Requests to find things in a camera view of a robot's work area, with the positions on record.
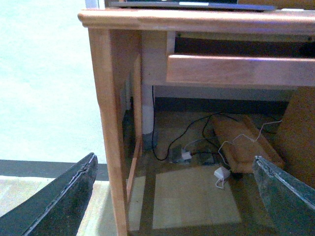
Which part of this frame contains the white charger cable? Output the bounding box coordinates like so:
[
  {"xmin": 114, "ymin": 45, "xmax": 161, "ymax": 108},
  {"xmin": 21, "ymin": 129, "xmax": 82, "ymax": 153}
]
[{"xmin": 218, "ymin": 119, "xmax": 283, "ymax": 158}]

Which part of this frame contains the brown cardboard panel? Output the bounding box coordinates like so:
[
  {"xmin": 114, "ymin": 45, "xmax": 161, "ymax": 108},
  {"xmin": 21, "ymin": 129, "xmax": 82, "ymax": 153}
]
[{"xmin": 275, "ymin": 87, "xmax": 315, "ymax": 188}]

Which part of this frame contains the wooden keyboard tray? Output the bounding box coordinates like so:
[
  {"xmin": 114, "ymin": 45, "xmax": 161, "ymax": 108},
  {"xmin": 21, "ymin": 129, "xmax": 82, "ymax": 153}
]
[{"xmin": 166, "ymin": 55, "xmax": 315, "ymax": 87}]

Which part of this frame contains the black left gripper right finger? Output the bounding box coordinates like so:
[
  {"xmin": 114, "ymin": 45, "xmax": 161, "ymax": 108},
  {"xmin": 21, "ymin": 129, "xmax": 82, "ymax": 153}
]
[{"xmin": 252, "ymin": 156, "xmax": 315, "ymax": 236}]

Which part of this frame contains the grey laptop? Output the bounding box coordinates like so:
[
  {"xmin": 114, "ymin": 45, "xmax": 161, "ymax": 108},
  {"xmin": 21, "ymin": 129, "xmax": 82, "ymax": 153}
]
[{"xmin": 108, "ymin": 0, "xmax": 277, "ymax": 12}]

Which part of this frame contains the white power adapter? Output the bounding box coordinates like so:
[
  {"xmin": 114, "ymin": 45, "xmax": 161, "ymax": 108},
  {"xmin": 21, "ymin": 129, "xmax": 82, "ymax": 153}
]
[{"xmin": 214, "ymin": 167, "xmax": 231, "ymax": 189}]

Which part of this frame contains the black power cable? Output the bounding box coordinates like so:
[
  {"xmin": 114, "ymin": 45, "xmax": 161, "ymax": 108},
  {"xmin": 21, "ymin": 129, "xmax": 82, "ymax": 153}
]
[{"xmin": 151, "ymin": 85, "xmax": 237, "ymax": 162}]

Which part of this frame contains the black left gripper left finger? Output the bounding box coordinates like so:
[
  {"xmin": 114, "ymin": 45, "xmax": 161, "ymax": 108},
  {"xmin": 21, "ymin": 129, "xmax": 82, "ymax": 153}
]
[{"xmin": 0, "ymin": 153, "xmax": 98, "ymax": 236}]

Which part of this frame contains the white plug adapter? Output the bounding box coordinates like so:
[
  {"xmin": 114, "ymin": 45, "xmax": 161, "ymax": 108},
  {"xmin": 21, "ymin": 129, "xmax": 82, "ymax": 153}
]
[{"xmin": 181, "ymin": 149, "xmax": 192, "ymax": 160}]

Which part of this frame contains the wooden desk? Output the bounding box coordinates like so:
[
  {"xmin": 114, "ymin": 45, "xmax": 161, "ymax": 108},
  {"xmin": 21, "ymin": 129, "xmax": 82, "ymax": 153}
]
[{"xmin": 78, "ymin": 8, "xmax": 315, "ymax": 236}]

